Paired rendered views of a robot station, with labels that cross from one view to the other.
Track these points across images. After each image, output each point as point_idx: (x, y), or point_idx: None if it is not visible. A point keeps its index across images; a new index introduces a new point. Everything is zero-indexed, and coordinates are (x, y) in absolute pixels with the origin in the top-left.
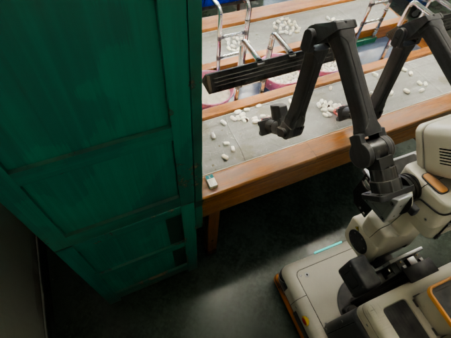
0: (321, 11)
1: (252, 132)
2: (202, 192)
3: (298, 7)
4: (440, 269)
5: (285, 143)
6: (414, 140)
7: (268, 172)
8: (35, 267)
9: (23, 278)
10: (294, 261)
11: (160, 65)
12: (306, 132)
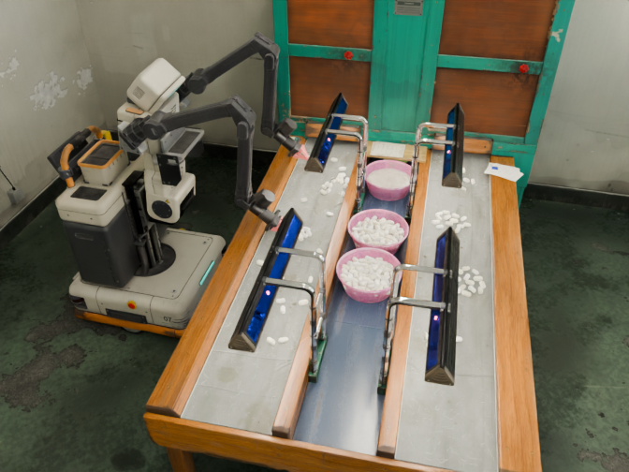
0: (485, 348)
1: (318, 180)
2: (290, 136)
3: (502, 315)
4: (121, 185)
5: (288, 190)
6: None
7: (271, 165)
8: None
9: None
10: (221, 248)
11: None
12: (286, 207)
